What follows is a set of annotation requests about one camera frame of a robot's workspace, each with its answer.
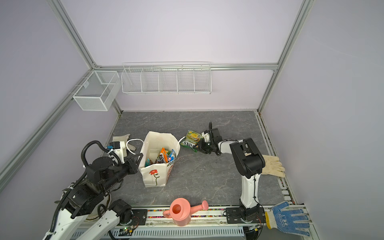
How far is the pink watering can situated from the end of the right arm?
255 mm

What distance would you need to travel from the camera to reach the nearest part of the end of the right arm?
78 centimetres

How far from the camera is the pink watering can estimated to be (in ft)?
2.15
